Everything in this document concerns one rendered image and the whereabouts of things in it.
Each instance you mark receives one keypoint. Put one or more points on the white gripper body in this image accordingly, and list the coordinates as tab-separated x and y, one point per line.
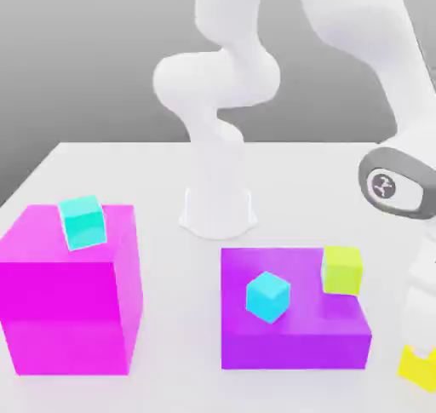
422	314

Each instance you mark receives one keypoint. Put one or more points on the small yellow cube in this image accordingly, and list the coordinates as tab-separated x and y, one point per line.
414	368

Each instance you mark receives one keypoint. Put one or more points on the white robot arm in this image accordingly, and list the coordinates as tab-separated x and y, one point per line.
218	86

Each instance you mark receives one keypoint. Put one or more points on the small lime cube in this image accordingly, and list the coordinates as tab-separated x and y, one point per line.
341	270

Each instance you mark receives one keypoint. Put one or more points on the small cyan cube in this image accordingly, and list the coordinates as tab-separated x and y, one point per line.
268	297

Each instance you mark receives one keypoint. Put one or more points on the small teal cube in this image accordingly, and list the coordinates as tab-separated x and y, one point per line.
84	224

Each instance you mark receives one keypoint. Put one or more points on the large purple box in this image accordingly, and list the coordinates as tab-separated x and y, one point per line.
306	345

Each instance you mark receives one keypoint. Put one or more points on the large magenta box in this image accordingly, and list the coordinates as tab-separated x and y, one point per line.
64	314

